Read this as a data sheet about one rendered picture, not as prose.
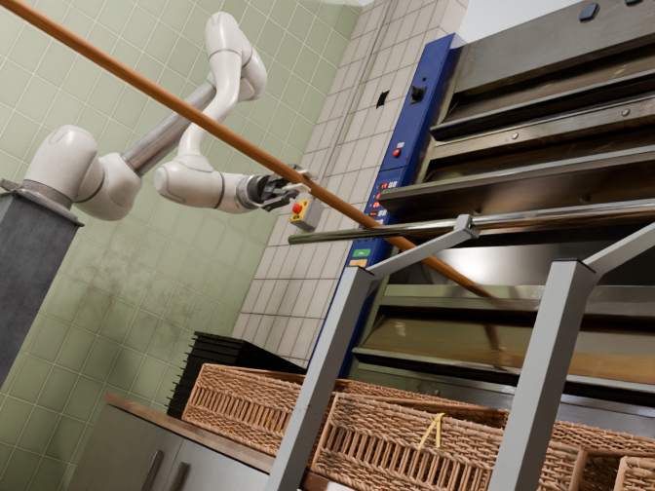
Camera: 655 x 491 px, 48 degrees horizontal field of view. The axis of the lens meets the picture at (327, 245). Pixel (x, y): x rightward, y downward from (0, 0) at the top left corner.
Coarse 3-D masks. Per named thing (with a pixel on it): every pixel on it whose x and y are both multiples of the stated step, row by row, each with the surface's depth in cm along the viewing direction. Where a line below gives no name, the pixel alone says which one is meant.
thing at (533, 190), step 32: (608, 160) 162; (640, 160) 154; (416, 192) 214; (448, 192) 203; (480, 192) 195; (512, 192) 187; (544, 192) 180; (576, 192) 174; (608, 192) 168; (640, 192) 162; (576, 224) 185; (608, 224) 178
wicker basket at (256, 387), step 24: (216, 384) 181; (240, 384) 172; (264, 384) 164; (288, 384) 157; (336, 384) 213; (360, 384) 212; (192, 408) 184; (216, 408) 191; (240, 408) 167; (264, 408) 200; (288, 408) 153; (216, 432) 170; (240, 432) 163; (264, 432) 156; (312, 456) 144
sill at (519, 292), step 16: (400, 288) 224; (416, 288) 218; (432, 288) 212; (448, 288) 207; (464, 288) 202; (480, 288) 197; (496, 288) 192; (512, 288) 188; (528, 288) 183; (544, 288) 179; (608, 288) 164; (624, 288) 161; (640, 288) 158
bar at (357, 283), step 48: (288, 240) 213; (336, 240) 193; (432, 240) 149; (624, 240) 105; (576, 288) 95; (336, 336) 132; (576, 336) 95; (528, 384) 93; (288, 432) 129; (528, 432) 89; (288, 480) 125; (528, 480) 89
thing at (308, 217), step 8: (304, 200) 285; (312, 200) 282; (304, 208) 281; (312, 208) 282; (320, 208) 284; (296, 216) 284; (304, 216) 280; (312, 216) 282; (320, 216) 284; (296, 224) 286; (304, 224) 282; (312, 224) 282
